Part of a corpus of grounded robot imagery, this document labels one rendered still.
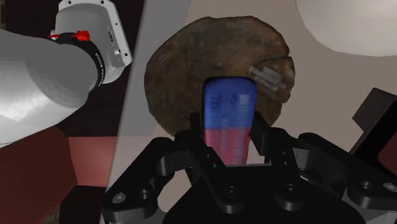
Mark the white round object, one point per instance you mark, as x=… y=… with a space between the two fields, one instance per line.
x=353 y=21

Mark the brown rough round disc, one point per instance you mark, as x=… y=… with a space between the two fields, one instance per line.
x=198 y=62

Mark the blue and red eraser block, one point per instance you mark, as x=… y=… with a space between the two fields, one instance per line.
x=230 y=107

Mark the red robot stand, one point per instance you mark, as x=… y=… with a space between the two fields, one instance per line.
x=34 y=173

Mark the dark brown box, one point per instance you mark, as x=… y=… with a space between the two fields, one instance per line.
x=377 y=118

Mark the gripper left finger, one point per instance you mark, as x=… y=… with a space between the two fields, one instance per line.
x=173 y=155

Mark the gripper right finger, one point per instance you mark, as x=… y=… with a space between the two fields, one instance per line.
x=322 y=164

